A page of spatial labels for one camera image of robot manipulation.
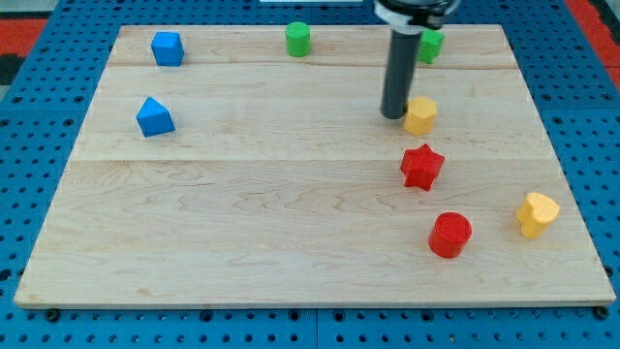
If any blue cube block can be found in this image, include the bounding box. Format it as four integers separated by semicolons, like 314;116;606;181
151;31;185;67

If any blue triangular prism block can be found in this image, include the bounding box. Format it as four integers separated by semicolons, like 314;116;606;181
136;97;175;138

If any red cylinder block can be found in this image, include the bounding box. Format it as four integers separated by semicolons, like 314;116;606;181
428;211;473;259

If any yellow hexagon block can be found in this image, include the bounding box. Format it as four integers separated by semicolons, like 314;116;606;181
403;96;438;136

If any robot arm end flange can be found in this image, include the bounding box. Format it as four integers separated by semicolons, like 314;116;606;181
374;0;461;35

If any green cylinder block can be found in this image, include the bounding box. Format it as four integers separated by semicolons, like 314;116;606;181
285;21;311;57

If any red star block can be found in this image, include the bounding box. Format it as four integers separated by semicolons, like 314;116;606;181
400;143;445;191

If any wooden board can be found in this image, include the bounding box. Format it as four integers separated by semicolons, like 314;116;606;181
15;24;616;309

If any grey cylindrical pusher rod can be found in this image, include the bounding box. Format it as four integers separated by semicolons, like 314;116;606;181
381;30;421;119

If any green hexagon block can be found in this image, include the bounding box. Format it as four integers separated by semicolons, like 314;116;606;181
418;29;445;64

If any yellow heart block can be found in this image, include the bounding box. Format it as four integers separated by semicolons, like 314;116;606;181
515;192;561;238

